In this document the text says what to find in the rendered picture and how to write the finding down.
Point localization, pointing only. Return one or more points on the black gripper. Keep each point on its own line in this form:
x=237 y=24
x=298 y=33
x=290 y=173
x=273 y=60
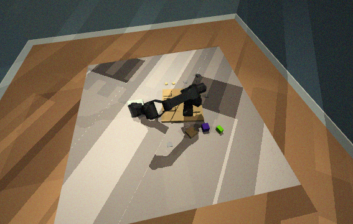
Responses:
x=188 y=110

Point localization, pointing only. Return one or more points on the green block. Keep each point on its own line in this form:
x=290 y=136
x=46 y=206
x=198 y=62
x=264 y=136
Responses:
x=219 y=129

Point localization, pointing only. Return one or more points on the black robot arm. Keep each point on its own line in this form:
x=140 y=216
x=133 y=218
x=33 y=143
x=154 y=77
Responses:
x=192 y=92

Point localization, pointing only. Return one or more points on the purple cube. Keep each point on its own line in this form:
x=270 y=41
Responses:
x=205 y=127

